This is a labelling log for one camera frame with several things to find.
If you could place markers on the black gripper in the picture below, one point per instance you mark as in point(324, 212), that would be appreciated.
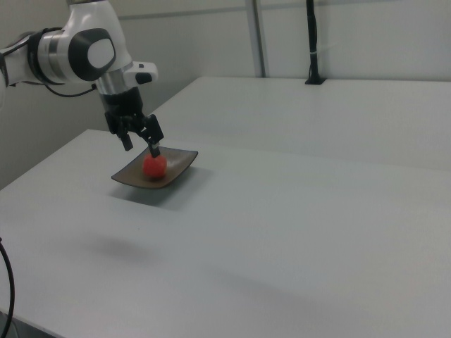
point(121, 104)

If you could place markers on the red apple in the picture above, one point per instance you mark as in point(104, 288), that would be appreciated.
point(155, 168)

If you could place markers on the white grey Franka robot arm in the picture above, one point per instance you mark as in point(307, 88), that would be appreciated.
point(84, 53)

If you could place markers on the square brown ceramic plate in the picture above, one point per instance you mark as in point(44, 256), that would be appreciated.
point(176, 162)

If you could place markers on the black pole with base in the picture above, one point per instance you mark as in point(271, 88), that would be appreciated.
point(313, 42)

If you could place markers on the grey partition post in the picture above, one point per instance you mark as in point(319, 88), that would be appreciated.
point(259, 38)

